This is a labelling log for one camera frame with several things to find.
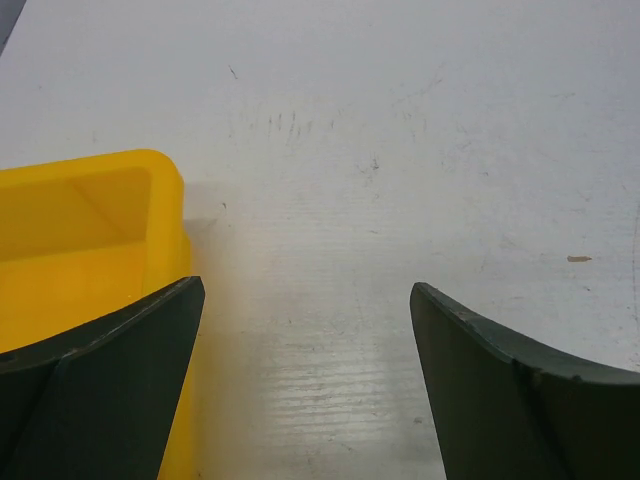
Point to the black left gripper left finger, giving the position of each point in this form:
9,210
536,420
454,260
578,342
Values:
98,401

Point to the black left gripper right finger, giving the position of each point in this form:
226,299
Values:
506,406

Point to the yellow plastic bin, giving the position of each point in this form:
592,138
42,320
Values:
83,238

